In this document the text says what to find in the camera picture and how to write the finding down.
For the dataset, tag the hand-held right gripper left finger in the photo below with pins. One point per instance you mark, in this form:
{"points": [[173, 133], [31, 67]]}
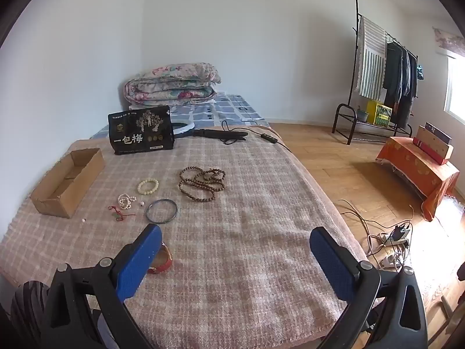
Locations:
{"points": [[140, 261]]}

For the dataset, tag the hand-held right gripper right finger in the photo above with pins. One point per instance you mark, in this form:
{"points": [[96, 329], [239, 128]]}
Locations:
{"points": [[332, 261]]}

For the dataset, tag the brown cardboard box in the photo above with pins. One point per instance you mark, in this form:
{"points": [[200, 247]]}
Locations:
{"points": [[49, 203]]}

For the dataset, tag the dark metal bangle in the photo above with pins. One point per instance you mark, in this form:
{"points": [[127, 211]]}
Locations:
{"points": [[147, 212]]}

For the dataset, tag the white power strip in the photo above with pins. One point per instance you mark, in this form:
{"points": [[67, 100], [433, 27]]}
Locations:
{"points": [[394, 240]]}

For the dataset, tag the black plug charger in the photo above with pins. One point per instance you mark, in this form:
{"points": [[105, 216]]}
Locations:
{"points": [[401, 232]]}

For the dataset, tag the beige checked blanket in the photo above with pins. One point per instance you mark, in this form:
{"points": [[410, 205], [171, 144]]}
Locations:
{"points": [[236, 207]]}

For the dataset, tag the orange cloth covered table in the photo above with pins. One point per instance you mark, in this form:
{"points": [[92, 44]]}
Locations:
{"points": [[410, 167]]}

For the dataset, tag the black snack bag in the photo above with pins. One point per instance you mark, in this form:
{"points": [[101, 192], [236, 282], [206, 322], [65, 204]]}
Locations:
{"points": [[141, 131]]}

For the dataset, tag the red flat box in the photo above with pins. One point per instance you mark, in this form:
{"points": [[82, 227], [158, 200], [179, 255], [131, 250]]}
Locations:
{"points": [[430, 154]]}

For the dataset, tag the black folded tripod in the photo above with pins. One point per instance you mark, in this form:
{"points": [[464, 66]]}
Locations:
{"points": [[218, 134]]}

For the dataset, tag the green box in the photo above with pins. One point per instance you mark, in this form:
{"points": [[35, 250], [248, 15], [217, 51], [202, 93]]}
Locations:
{"points": [[383, 115]]}

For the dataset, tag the yellow box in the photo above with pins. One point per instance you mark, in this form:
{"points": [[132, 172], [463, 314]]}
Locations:
{"points": [[371, 111]]}

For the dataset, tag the black metal clothes rack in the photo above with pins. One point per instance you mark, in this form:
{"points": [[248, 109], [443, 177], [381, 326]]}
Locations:
{"points": [[341, 106]]}

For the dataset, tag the tan long box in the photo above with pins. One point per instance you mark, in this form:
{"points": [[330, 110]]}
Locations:
{"points": [[436, 143]]}

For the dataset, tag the dark purple box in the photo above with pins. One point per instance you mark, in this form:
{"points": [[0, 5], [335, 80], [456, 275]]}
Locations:
{"points": [[437, 131]]}

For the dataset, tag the blue checked bedsheet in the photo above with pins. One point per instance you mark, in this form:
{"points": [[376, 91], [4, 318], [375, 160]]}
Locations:
{"points": [[225, 111]]}

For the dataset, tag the folded floral quilt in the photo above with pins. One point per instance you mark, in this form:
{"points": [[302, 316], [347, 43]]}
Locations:
{"points": [[170, 83]]}

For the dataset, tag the dark hanging clothes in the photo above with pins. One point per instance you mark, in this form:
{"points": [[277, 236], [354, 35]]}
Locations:
{"points": [[399, 76]]}

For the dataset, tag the striped towel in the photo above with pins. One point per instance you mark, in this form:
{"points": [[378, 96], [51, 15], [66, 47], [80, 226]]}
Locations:
{"points": [[372, 61]]}

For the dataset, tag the window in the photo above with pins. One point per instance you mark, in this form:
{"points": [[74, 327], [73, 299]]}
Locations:
{"points": [[457, 87]]}

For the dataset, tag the floral curtain valance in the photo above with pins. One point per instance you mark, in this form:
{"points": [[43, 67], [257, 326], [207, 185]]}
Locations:
{"points": [[448, 40]]}

